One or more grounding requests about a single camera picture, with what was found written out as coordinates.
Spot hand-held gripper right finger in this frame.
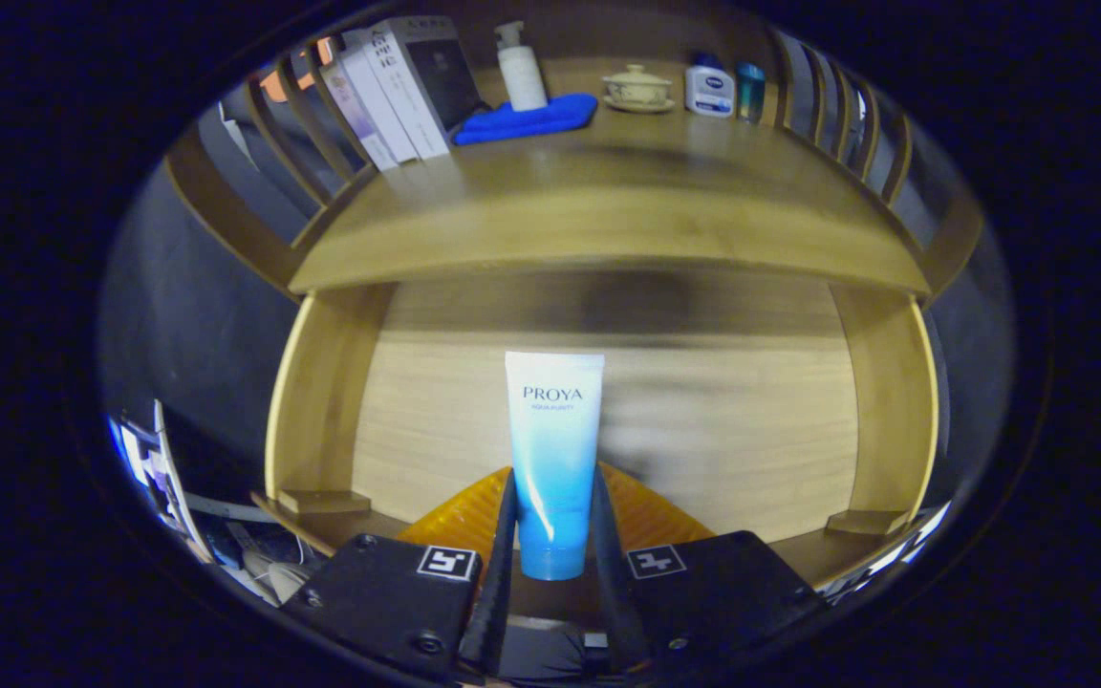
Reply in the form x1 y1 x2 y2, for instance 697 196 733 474
592 462 824 675

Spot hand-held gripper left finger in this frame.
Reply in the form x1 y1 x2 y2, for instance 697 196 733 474
283 468 520 684

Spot blue white cosmetic tube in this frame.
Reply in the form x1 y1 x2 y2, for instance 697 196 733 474
505 351 606 582

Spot wooden drawer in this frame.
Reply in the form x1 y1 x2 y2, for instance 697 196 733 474
264 282 940 593

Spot wooden countertop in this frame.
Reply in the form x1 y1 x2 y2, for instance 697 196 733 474
288 110 932 295

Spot white blue equipment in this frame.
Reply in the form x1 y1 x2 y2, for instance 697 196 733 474
109 399 212 565

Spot blue folded cloth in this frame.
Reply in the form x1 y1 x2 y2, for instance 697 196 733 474
452 92 599 147

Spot lavender spine book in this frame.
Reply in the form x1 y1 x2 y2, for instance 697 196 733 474
319 62 400 173

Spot beige lidded teacup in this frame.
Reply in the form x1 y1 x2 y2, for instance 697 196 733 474
601 63 677 115

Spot white blue-capped lotion bottle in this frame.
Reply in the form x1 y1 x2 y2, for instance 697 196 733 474
684 53 736 118

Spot thin white book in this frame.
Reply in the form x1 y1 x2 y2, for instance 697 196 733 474
340 43 422 163

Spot teal slim bottle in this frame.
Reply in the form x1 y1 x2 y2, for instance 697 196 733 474
735 62 767 123

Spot white pump bottle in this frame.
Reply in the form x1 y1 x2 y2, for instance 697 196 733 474
495 21 550 113

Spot thick white dark-cover book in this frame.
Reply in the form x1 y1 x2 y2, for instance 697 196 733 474
369 16 485 160

